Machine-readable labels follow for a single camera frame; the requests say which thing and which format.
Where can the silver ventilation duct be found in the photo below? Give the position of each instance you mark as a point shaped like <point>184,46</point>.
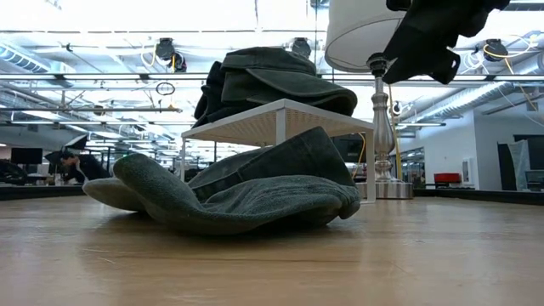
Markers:
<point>467,100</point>

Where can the small white mesh table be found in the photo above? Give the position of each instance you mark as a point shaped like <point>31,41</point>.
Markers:
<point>323,123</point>

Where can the grey-green cloth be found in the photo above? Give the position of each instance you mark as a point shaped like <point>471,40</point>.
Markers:
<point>272,64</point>

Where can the dark blue denim jeans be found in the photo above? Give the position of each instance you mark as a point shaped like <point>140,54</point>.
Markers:
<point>208,93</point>

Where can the grey-green towel front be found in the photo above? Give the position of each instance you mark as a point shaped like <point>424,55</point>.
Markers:
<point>263,204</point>

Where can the white shade silver lamp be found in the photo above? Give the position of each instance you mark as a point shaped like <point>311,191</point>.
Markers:
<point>357,38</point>

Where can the small black ceiling reel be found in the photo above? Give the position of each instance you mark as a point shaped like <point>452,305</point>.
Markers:
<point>178,63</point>

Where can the grey ceiling rail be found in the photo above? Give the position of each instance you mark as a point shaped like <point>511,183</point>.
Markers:
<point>127,76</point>

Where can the person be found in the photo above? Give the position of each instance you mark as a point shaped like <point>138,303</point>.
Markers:
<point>89,168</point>

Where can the black monitor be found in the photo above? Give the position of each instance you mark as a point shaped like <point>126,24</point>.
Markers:
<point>26,156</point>
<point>350,149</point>

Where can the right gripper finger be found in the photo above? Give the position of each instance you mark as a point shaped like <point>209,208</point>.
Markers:
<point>418,47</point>
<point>448,68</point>

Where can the red box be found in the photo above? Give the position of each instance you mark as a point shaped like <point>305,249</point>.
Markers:
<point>447,178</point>

